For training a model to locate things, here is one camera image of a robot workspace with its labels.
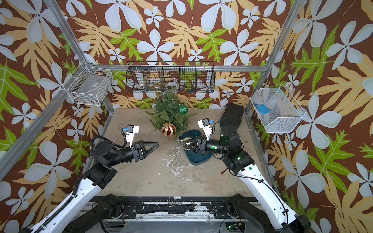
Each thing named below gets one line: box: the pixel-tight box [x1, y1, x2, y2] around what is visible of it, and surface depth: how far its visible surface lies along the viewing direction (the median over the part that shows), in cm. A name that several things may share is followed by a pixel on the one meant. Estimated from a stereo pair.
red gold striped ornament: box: [161, 122, 177, 138], surface depth 72 cm
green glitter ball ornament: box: [178, 103, 189, 116], surface depth 77 cm
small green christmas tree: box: [144, 86, 198, 142], surface depth 79 cm
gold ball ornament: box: [181, 136, 193, 150], surface depth 62 cm
